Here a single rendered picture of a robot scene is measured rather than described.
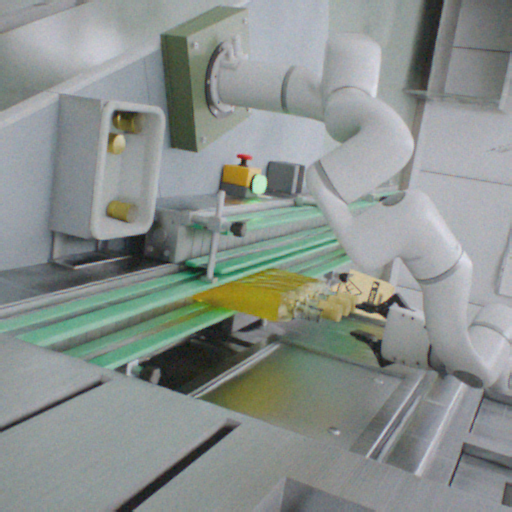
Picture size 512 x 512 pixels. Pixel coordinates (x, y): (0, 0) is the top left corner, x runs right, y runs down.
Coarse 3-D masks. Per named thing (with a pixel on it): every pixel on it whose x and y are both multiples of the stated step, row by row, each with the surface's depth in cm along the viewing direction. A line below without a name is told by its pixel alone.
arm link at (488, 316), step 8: (496, 304) 112; (480, 312) 113; (488, 312) 112; (496, 312) 111; (504, 312) 111; (480, 320) 111; (488, 320) 110; (496, 320) 110; (504, 320) 110; (496, 328) 109; (504, 328) 109; (504, 368) 113; (504, 376) 113; (496, 384) 114; (504, 384) 113; (504, 392) 115
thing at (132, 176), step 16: (112, 112) 109; (144, 112) 117; (160, 112) 121; (112, 128) 121; (144, 128) 123; (160, 128) 122; (128, 144) 125; (144, 144) 124; (160, 144) 123; (112, 160) 123; (128, 160) 125; (144, 160) 124; (160, 160) 124; (96, 176) 109; (112, 176) 124; (128, 176) 126; (144, 176) 124; (96, 192) 110; (112, 192) 125; (128, 192) 126; (144, 192) 125; (96, 208) 110; (144, 208) 125; (96, 224) 111; (112, 224) 120; (128, 224) 123; (144, 224) 125
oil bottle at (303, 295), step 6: (246, 276) 141; (252, 276) 142; (258, 276) 143; (264, 282) 138; (270, 282) 139; (276, 282) 140; (282, 282) 140; (288, 288) 137; (294, 288) 137; (300, 288) 138; (300, 294) 135; (306, 294) 137; (300, 300) 135; (306, 300) 136
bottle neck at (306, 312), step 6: (300, 306) 131; (306, 306) 130; (312, 306) 130; (300, 312) 130; (306, 312) 130; (312, 312) 129; (318, 312) 129; (300, 318) 131; (306, 318) 130; (312, 318) 129; (318, 318) 129
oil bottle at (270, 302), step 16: (224, 288) 135; (240, 288) 133; (256, 288) 132; (272, 288) 134; (224, 304) 135; (240, 304) 134; (256, 304) 132; (272, 304) 131; (288, 304) 130; (272, 320) 131; (288, 320) 131
